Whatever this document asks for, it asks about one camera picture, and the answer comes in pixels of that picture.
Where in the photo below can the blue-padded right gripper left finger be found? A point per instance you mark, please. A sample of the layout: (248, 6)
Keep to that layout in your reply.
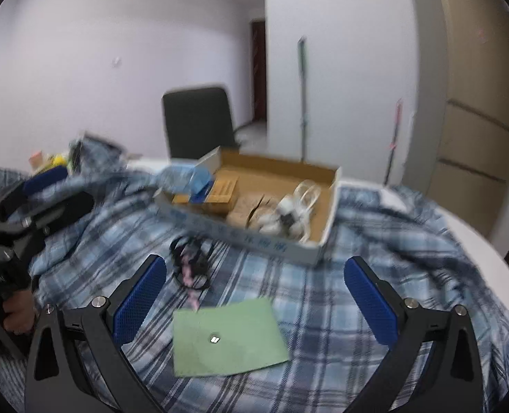
(56, 377)

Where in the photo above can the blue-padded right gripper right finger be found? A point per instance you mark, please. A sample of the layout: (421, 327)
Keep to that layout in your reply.
(451, 379)

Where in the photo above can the blue wet wipes pack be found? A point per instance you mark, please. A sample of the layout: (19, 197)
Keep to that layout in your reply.
(184, 179)

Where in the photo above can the gold blue cigarette pack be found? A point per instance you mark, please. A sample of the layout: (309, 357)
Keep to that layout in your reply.
(218, 197)

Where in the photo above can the white pink earphones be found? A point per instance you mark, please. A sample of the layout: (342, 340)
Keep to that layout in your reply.
(287, 220)

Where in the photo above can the person's left hand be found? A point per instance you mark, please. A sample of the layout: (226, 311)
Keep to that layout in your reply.
(20, 312)

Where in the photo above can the blue plaid shirt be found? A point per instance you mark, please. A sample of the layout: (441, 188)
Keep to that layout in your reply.
(332, 351)

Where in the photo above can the green paper card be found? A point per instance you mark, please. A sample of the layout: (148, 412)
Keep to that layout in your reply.
(228, 340)

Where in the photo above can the black office chair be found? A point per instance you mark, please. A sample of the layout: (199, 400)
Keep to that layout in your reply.
(197, 121)

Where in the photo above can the round beige perforated disc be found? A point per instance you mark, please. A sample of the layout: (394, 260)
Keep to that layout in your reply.
(251, 210)

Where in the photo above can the cardboard box tray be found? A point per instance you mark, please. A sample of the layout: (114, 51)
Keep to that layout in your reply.
(316, 187)

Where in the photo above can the gold grey refrigerator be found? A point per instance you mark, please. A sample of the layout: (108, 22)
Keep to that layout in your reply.
(459, 150)

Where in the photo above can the dark brown door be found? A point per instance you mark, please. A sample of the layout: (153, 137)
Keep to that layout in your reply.
(258, 31)

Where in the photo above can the white wall switch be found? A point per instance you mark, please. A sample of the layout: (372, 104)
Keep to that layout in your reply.
(116, 61)

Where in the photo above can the red handled broom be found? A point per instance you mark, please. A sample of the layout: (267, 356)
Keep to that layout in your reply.
(394, 141)

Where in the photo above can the green handled mop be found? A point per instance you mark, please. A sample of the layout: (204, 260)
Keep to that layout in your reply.
(302, 62)

